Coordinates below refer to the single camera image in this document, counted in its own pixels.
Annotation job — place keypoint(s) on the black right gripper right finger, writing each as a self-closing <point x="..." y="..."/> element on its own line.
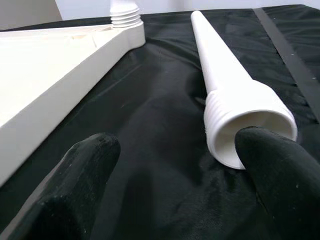
<point x="282" y="180"/>

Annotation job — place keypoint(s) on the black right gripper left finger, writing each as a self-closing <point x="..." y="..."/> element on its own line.
<point x="70" y="190"/>

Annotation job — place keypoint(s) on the white plastic table top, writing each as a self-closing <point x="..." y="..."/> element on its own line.
<point x="37" y="75"/>

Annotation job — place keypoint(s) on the white plastic table leg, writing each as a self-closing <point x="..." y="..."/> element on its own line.
<point x="125" y="15"/>
<point x="220" y="62"/>

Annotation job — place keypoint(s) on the black tablecloth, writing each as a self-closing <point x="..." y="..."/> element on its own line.
<point x="162" y="125"/>

